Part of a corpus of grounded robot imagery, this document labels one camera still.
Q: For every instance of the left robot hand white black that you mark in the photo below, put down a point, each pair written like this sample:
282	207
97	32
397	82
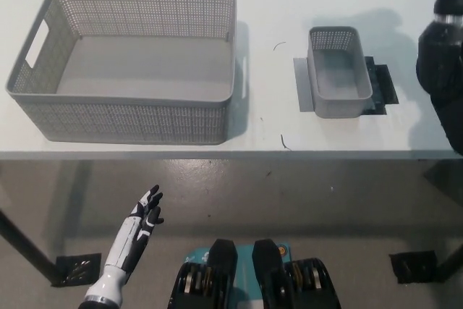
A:
132	240

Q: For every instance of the robot body black teal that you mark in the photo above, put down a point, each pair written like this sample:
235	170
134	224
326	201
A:
224	269

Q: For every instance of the black table leg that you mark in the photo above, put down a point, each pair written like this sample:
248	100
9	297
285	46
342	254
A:
29	247
450	263

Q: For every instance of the large grey perforated basket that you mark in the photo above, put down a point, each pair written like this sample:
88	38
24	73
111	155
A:
137	121

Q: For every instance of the short black thread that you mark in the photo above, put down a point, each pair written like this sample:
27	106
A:
283	142

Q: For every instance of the thin curved black thread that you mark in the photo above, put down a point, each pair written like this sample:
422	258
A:
278	45

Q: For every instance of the small grey perforated basket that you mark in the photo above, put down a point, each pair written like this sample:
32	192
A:
340	106

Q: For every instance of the black tape strip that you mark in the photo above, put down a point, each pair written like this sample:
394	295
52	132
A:
383	88

